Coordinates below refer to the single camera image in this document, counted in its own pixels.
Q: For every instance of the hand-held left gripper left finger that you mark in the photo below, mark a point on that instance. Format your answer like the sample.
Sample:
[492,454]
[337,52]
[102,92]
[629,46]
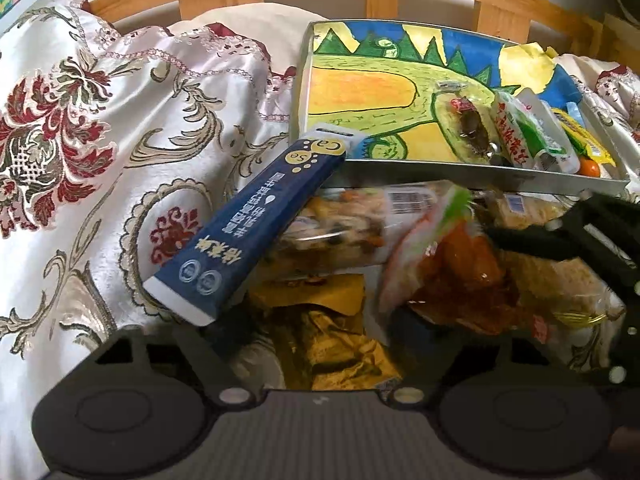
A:
[215,357]

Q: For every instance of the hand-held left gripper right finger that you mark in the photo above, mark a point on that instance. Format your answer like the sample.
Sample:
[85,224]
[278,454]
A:
[420,335]

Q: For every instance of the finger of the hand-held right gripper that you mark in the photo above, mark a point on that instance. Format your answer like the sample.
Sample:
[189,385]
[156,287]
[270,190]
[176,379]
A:
[605,215]
[530,245]

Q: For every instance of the rice cracker packet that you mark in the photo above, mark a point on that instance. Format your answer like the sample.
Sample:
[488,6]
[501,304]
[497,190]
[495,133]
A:
[560,280]

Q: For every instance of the small orange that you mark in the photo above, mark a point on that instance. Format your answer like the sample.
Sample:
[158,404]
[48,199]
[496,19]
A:
[589,166]

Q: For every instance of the orange spicy snack packet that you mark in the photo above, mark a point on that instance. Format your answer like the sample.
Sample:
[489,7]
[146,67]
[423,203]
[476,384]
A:
[460,270]

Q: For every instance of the yellow snack packet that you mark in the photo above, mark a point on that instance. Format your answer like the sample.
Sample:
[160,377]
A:
[585,140]

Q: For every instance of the gold foil packet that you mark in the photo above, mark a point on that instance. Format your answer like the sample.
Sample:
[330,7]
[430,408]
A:
[340,355]

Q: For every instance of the grey metal tray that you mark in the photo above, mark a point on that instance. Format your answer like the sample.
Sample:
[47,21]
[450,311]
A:
[450,172]

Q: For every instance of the green white snack packet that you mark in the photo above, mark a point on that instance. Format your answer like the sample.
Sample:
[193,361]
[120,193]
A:
[530,135]

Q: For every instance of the dark candy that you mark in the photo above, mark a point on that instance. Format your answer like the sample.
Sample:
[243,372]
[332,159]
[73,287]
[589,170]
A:
[475,130]

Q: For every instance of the mixed nut snack packet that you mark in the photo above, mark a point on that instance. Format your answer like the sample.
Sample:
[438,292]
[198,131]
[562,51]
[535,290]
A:
[340,230]

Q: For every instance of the navy blue stick packet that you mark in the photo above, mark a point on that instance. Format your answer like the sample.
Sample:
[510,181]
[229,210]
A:
[250,220]

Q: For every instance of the dinosaur drawing paper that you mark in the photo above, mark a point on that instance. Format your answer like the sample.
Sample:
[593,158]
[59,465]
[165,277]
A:
[360,95]

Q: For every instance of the floral satin blanket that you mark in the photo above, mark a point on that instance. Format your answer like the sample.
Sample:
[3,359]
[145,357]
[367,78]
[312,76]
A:
[100,160]

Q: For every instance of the cream pillow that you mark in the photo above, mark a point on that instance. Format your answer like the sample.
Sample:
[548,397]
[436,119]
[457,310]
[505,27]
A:
[240,22]

